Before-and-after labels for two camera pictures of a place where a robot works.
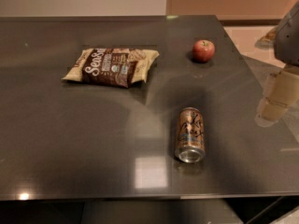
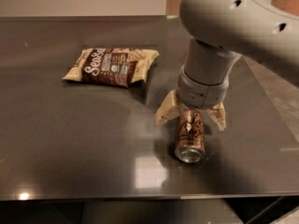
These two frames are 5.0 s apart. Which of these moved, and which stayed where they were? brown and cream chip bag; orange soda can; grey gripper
Moved: grey gripper
Stayed: orange soda can; brown and cream chip bag
